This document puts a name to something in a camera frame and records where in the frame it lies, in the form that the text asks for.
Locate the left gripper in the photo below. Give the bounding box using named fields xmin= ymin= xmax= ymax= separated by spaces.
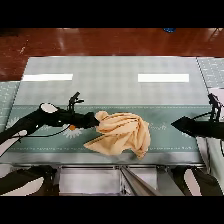
xmin=75 ymin=112 xmax=101 ymax=130

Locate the pale orange garment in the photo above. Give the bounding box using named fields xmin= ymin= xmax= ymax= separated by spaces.
xmin=83 ymin=110 xmax=152 ymax=160

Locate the black cable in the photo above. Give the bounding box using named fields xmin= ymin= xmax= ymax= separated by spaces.
xmin=9 ymin=125 xmax=72 ymax=139

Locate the silver frame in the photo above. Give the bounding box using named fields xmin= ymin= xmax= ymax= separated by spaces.
xmin=0 ymin=162 xmax=208 ymax=197

